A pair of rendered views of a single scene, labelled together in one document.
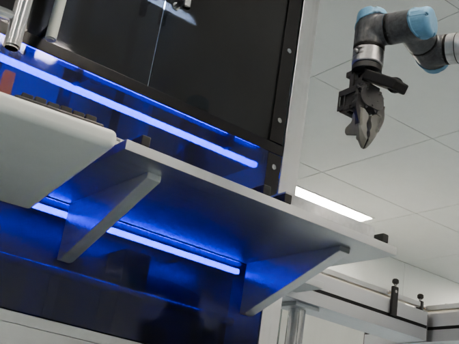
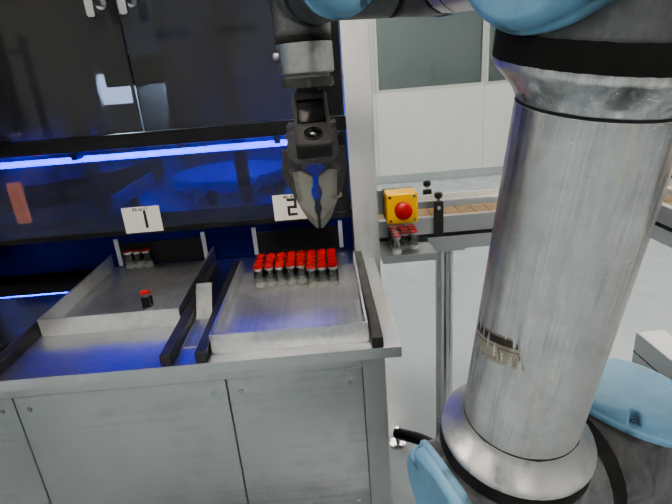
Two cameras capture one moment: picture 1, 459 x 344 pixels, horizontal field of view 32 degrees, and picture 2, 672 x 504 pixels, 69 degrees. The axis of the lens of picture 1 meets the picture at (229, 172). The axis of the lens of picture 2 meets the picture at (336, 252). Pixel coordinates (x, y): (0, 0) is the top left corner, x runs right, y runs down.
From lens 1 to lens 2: 1.60 m
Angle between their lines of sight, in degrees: 52
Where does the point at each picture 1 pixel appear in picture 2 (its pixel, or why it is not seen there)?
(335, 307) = (483, 242)
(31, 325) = (133, 386)
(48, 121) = not seen: outside the picture
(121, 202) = not seen: hidden behind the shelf
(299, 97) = (354, 31)
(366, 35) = (277, 23)
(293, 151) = (360, 114)
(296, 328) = (441, 269)
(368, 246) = (353, 357)
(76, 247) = not seen: hidden behind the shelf
